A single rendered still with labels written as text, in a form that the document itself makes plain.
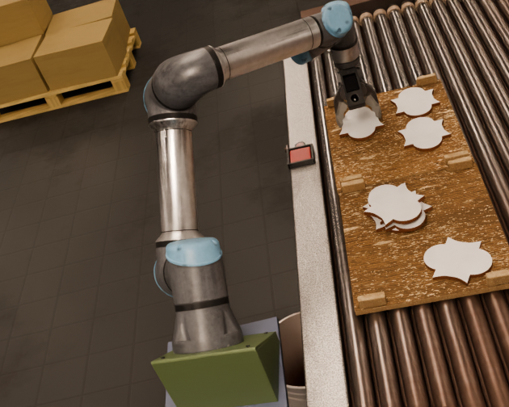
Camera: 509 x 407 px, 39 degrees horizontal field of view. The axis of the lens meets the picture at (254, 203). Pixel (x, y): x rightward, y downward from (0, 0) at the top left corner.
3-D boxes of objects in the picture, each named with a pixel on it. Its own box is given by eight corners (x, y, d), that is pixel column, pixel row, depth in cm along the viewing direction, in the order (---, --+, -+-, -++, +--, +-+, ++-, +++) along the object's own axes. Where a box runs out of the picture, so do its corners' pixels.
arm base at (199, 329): (171, 357, 143) (164, 308, 143) (174, 348, 158) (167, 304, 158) (246, 344, 144) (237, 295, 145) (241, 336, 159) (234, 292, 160)
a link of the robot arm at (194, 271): (179, 305, 144) (169, 239, 145) (166, 304, 157) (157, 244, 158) (236, 295, 148) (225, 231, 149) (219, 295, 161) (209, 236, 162)
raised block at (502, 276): (487, 287, 148) (486, 279, 146) (485, 281, 149) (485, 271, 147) (517, 282, 147) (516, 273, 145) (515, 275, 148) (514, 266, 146)
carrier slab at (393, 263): (355, 316, 153) (354, 311, 152) (339, 195, 185) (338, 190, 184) (523, 286, 147) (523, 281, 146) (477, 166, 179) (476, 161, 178)
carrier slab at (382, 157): (338, 195, 185) (337, 190, 184) (325, 110, 216) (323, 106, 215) (474, 165, 179) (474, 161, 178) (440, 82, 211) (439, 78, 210)
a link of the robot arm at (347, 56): (359, 46, 185) (328, 54, 186) (362, 61, 188) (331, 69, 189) (355, 33, 191) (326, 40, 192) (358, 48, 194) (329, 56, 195)
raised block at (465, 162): (448, 172, 177) (448, 164, 176) (448, 168, 179) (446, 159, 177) (473, 167, 176) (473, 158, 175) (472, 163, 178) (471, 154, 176)
